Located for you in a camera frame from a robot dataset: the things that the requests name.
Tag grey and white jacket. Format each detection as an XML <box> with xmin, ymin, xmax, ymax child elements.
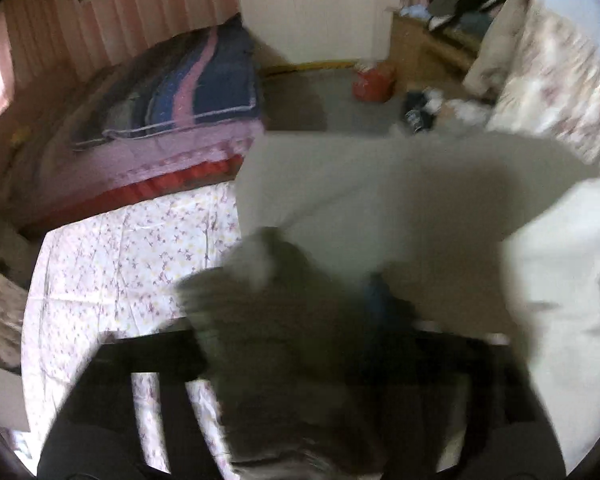
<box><xmin>178</xmin><ymin>133</ymin><xmax>600</xmax><ymax>479</ymax></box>

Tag wooden bench with clothes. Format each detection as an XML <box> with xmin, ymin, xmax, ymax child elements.
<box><xmin>388</xmin><ymin>0</ymin><xmax>505</xmax><ymax>91</ymax></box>

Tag pink floral bed sheet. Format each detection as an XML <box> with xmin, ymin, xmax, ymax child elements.
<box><xmin>21</xmin><ymin>182</ymin><xmax>240</xmax><ymax>479</ymax></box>

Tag black shoes on floor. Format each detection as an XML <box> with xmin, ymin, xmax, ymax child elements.
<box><xmin>400</xmin><ymin>88</ymin><xmax>444</xmax><ymax>133</ymax></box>

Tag red container on floor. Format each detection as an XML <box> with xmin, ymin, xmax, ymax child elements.
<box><xmin>352</xmin><ymin>62</ymin><xmax>396</xmax><ymax>103</ymax></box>

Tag far bed striped blanket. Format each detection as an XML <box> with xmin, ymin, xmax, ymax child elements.
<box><xmin>0</xmin><ymin>14</ymin><xmax>264</xmax><ymax>228</ymax></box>

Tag white wardrobe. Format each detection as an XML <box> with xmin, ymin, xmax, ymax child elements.
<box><xmin>239</xmin><ymin>0</ymin><xmax>399</xmax><ymax>67</ymax></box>

